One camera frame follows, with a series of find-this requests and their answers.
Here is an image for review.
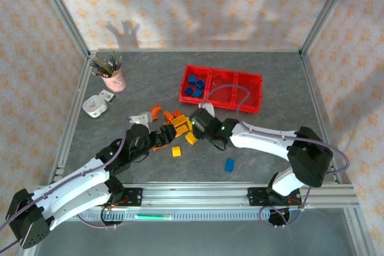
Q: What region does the dark yellow long lego brick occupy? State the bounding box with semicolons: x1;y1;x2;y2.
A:
170;116;188;127

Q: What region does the small printed card pack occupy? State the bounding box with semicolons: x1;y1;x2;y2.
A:
98;89;118;103

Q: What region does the pink pencil cup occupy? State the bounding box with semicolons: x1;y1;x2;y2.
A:
100;69;127;92

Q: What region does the bunch of coloured pencils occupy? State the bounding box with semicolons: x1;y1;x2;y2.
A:
89;51;123;77

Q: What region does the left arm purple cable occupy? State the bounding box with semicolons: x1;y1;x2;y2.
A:
0;116;128;251

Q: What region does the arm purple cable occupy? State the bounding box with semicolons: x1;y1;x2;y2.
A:
200;84;350;228
0;116;128;251

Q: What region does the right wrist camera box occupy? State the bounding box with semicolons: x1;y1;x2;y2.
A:
197;102;215;118

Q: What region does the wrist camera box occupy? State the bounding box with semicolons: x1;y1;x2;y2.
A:
128;111;151;127
197;102;215;118

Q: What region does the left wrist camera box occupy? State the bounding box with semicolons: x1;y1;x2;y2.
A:
128;111;151;127

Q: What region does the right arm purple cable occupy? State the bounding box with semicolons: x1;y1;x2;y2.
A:
200;84;350;228

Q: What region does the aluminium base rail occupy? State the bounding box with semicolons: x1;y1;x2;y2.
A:
53;181;359;209

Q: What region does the aluminium side rail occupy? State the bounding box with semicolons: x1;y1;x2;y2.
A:
47;53;92;185
299;53;344;185

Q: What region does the aluminium back rail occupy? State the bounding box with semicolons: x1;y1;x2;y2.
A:
88;48;302;53

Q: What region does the slotted grey cable tray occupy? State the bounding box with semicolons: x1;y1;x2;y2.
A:
76;207;304;222

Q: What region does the aluminium frame post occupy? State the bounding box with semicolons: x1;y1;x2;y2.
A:
31;0;92;59
299;0;358;59

